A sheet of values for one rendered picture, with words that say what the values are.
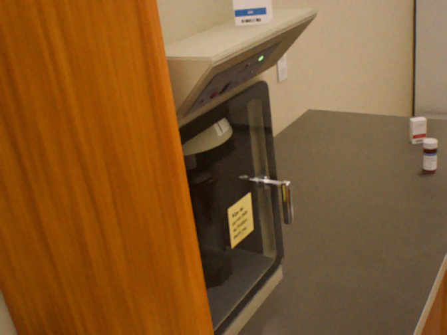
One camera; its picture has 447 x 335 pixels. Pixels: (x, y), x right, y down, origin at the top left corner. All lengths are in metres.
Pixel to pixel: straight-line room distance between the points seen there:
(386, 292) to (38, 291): 0.67
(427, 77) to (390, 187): 2.38
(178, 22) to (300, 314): 0.61
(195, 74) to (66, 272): 0.41
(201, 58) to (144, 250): 0.27
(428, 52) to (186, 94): 3.22
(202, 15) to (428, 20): 3.03
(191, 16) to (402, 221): 0.80
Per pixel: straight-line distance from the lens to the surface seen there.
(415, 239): 1.31
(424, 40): 3.81
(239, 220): 0.95
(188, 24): 0.80
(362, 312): 1.10
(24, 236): 0.95
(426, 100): 3.91
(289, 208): 1.00
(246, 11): 0.82
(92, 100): 0.67
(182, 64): 0.67
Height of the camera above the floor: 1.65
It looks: 24 degrees down
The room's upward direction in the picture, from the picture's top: 8 degrees counter-clockwise
